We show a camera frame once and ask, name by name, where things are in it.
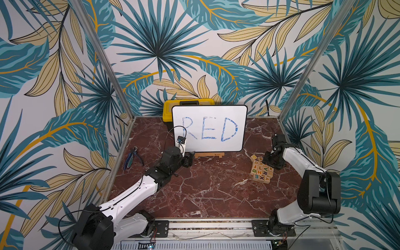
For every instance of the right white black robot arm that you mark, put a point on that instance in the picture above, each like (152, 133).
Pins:
(319, 193)

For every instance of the white dry-erase board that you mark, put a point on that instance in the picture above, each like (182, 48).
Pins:
(210, 128)

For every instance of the yellow tool case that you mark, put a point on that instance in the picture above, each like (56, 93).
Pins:
(169, 104)

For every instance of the aluminium frame post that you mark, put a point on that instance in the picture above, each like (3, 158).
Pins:
(89, 28)
(321, 48)

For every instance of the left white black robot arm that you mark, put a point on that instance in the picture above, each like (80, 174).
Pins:
(100, 227)

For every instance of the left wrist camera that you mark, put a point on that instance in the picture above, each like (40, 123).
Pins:
(181, 144)

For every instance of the aluminium front rail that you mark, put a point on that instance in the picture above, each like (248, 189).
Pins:
(185, 229)

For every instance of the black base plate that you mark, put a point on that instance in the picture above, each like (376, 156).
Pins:
(157, 229)
(264, 228)

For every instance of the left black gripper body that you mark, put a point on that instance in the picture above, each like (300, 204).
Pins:
(187, 161)

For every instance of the wooden board easel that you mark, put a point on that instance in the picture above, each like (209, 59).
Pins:
(210, 154)

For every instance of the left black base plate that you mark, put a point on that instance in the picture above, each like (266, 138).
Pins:
(157, 229)

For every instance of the left aluminium frame post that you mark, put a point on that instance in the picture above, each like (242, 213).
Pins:
(89, 28)

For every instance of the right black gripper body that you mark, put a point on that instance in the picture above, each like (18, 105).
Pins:
(270, 158)

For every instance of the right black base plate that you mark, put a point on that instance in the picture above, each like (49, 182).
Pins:
(264, 228)

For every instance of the pile of wooden letter blocks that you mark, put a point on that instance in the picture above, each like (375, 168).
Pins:
(261, 172)

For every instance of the right aluminium frame post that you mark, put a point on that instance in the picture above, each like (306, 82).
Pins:
(321, 48)

